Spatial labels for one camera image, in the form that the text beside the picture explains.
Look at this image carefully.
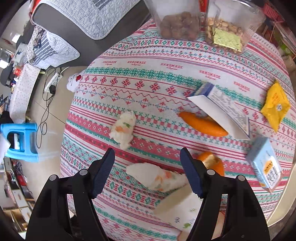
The white plush toy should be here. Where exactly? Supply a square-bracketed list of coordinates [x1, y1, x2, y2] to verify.
[67, 71, 85, 93]

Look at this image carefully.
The clear jar of brown nuts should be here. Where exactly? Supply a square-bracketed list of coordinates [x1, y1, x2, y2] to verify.
[143, 0, 201, 40]

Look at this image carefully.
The floral cushion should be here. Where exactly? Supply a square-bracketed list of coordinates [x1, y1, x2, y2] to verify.
[26, 27, 47, 63]

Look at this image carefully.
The gold foil packet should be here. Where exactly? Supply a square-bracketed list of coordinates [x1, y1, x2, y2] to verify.
[213, 29, 243, 52]

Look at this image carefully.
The light blue small carton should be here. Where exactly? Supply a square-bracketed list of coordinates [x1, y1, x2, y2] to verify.
[245, 136, 283, 194]

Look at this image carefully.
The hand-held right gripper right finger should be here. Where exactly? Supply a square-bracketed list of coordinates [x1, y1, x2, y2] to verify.
[180, 147, 271, 241]

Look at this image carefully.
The yellow snack packet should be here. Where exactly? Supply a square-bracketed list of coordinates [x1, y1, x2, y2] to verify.
[261, 80, 291, 132]

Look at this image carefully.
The white dotted cloth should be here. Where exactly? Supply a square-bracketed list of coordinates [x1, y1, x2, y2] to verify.
[9, 64, 40, 124]

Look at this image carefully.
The red packet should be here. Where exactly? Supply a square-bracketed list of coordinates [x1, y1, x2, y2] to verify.
[199, 0, 210, 18]

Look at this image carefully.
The white and blue carton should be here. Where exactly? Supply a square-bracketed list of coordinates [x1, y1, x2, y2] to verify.
[187, 82, 251, 140]

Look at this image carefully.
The orange carrot toy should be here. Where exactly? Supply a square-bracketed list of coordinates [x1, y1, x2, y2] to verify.
[179, 111, 228, 137]

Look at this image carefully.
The white paper cup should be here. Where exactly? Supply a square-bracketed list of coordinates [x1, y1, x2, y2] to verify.
[154, 185, 204, 232]

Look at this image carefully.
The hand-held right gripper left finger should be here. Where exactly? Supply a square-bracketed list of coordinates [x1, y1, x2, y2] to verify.
[25, 148, 116, 241]

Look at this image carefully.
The white power strip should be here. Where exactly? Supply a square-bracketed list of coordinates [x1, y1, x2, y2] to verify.
[44, 72, 63, 93]

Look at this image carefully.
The pink plastic basket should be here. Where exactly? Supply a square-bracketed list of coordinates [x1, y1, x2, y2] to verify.
[262, 2, 284, 22]

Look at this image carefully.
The grey sofa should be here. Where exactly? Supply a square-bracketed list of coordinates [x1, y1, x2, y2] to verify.
[23, 0, 153, 70]

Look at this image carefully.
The blue plastic stool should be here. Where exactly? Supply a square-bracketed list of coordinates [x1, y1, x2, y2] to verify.
[0, 123, 39, 163]

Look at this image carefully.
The green and white box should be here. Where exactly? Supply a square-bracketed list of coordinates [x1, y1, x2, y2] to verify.
[280, 43, 293, 57]

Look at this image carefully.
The striped quilted sofa cover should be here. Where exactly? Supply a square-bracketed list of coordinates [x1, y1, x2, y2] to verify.
[30, 30, 80, 69]
[32, 0, 148, 40]

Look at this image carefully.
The patterned red green tablecloth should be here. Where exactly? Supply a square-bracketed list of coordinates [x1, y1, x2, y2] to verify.
[60, 19, 296, 241]

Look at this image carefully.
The black cable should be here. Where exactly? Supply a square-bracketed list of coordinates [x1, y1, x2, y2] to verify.
[36, 67, 63, 149]

